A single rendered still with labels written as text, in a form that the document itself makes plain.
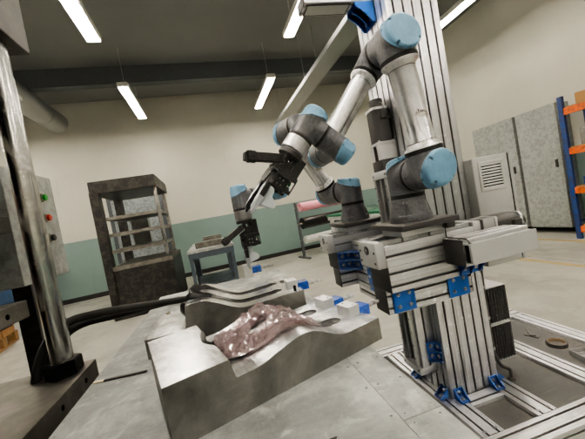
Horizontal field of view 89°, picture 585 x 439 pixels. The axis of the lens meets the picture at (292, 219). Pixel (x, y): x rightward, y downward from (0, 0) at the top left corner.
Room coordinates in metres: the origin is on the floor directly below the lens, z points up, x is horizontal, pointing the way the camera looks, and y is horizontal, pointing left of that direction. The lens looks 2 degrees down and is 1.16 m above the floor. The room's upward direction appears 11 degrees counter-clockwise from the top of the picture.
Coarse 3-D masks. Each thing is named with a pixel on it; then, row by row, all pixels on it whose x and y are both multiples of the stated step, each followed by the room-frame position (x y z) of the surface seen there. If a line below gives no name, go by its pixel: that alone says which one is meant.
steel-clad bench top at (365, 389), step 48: (144, 336) 1.08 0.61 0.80; (96, 384) 0.77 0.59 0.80; (144, 384) 0.73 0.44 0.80; (336, 384) 0.58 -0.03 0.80; (384, 384) 0.56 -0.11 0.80; (96, 432) 0.57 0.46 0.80; (144, 432) 0.55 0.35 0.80; (240, 432) 0.50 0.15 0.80; (288, 432) 0.48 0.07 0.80; (336, 432) 0.46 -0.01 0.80; (384, 432) 0.44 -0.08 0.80; (432, 432) 0.43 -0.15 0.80
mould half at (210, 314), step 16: (224, 288) 1.14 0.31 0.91; (240, 288) 1.19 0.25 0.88; (272, 288) 1.07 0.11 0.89; (192, 304) 0.90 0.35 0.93; (208, 304) 0.91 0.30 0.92; (224, 304) 0.92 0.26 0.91; (240, 304) 0.96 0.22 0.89; (272, 304) 0.96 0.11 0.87; (288, 304) 0.97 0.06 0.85; (304, 304) 0.98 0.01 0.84; (160, 320) 1.04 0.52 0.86; (176, 320) 1.01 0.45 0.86; (192, 320) 0.90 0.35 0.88; (208, 320) 0.91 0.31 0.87; (224, 320) 0.92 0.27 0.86; (160, 336) 0.88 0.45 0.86
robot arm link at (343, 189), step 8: (336, 184) 1.60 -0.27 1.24; (344, 184) 1.54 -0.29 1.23; (352, 184) 1.53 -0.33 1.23; (360, 184) 1.57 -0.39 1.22; (336, 192) 1.59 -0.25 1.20; (344, 192) 1.55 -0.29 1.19; (352, 192) 1.53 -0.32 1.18; (360, 192) 1.55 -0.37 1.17; (336, 200) 1.62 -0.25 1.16; (344, 200) 1.55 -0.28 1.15; (352, 200) 1.53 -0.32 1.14
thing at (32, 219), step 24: (0, 48) 0.90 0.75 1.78; (0, 72) 0.89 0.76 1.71; (0, 96) 0.89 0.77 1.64; (0, 120) 0.89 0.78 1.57; (24, 144) 0.91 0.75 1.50; (24, 168) 0.90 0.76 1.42; (24, 192) 0.89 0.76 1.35; (24, 216) 0.89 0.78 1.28; (24, 240) 0.89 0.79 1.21; (48, 240) 0.92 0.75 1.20; (48, 264) 0.91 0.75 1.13; (48, 288) 0.90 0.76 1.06; (48, 312) 0.89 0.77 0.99; (48, 336) 0.89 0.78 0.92; (72, 360) 0.90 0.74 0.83
